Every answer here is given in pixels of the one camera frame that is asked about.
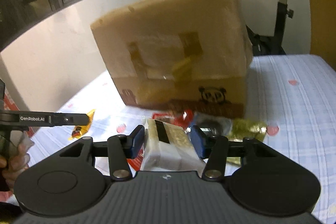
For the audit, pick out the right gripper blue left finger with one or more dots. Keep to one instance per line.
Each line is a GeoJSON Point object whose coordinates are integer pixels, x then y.
{"type": "Point", "coordinates": [122, 147]}

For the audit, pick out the clear cracker biscuit pack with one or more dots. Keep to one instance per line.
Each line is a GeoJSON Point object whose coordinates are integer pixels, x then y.
{"type": "Point", "coordinates": [168, 148]}

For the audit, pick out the wooden wardrobe panel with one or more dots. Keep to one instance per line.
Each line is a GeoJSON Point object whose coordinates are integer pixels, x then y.
{"type": "Point", "coordinates": [323, 30]}

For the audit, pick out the dark cookie packet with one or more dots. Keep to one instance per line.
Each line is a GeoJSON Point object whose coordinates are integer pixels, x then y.
{"type": "Point", "coordinates": [213, 126]}

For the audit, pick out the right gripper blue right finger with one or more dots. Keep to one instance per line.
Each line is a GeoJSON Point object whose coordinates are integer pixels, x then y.
{"type": "Point", "coordinates": [215, 150]}

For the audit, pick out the brown cardboard box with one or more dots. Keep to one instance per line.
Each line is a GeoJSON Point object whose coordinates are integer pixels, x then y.
{"type": "Point", "coordinates": [178, 55]}

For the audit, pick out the red snack packet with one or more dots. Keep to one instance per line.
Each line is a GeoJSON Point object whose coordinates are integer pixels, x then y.
{"type": "Point", "coordinates": [179, 119]}

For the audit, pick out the blue plaid bed sheet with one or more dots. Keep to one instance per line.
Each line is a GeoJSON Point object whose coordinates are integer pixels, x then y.
{"type": "Point", "coordinates": [290, 178]}

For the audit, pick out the person left hand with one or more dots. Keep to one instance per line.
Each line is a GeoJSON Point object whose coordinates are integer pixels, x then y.
{"type": "Point", "coordinates": [12, 167]}

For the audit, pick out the gold foil snack pouch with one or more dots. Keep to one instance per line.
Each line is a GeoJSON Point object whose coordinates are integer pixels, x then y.
{"type": "Point", "coordinates": [243, 128]}

